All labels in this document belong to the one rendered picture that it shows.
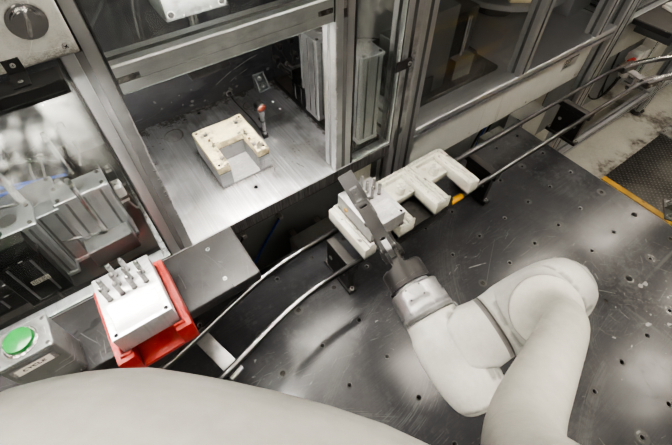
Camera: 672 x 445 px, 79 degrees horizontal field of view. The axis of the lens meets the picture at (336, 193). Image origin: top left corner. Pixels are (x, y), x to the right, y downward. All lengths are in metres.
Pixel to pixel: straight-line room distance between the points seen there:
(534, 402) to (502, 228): 0.91
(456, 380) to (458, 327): 0.07
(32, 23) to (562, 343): 0.66
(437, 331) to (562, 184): 0.90
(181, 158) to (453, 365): 0.79
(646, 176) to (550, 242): 1.54
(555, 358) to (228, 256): 0.63
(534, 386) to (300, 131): 0.86
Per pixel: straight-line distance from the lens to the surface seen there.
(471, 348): 0.67
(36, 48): 0.61
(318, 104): 1.09
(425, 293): 0.69
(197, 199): 1.00
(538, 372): 0.44
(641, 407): 1.18
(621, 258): 1.36
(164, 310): 0.74
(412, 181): 1.04
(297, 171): 1.01
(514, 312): 0.66
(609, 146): 2.88
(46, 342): 0.78
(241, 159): 1.05
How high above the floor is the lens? 1.64
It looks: 50 degrees down
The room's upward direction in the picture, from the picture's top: straight up
